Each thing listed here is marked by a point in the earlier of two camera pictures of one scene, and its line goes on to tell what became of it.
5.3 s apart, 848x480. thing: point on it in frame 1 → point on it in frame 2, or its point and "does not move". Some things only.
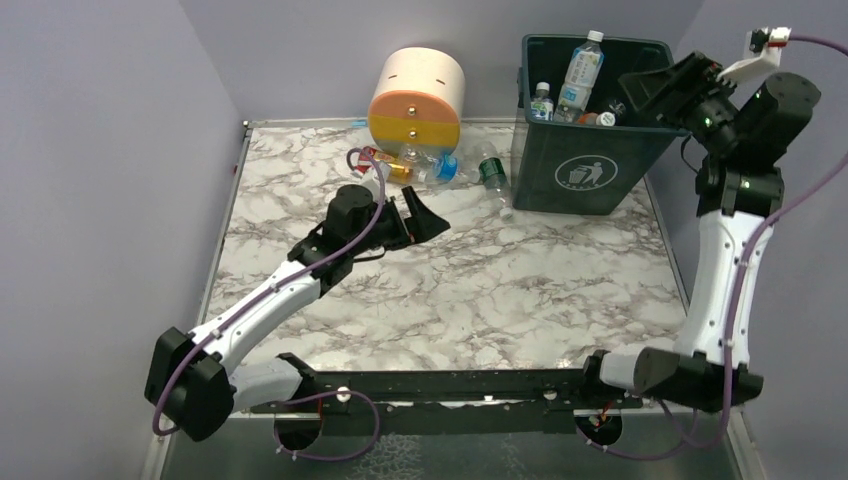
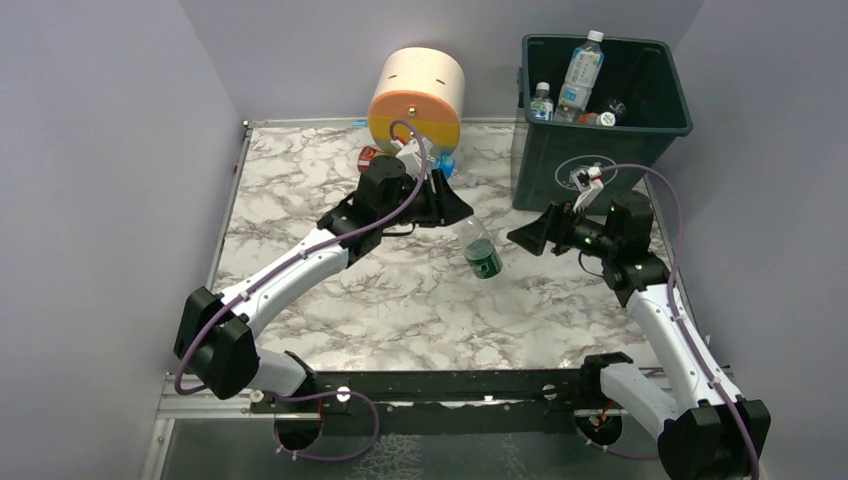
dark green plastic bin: x=585 y=168 does not move
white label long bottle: x=583 y=71 does not move
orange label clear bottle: x=601 y=119 does not move
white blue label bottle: x=542 y=104 does not move
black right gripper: x=693 y=89 → x=559 y=227
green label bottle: x=494 y=177 → x=480 y=248
